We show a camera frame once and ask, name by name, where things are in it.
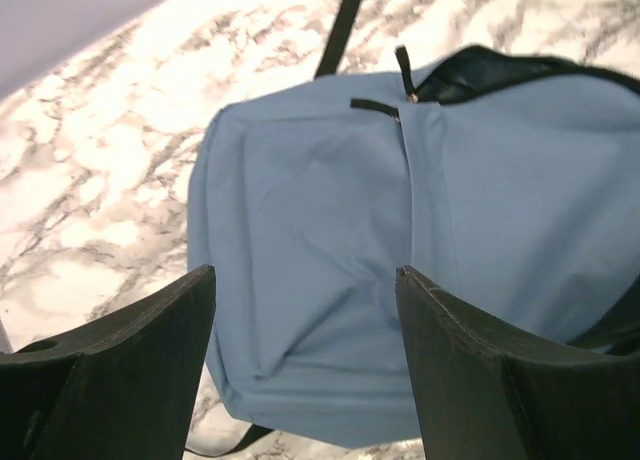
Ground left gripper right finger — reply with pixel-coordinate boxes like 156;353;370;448
395;266;639;460

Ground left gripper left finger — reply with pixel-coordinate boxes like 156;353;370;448
1;265;215;460

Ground blue student backpack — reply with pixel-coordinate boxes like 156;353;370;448
187;0;639;448

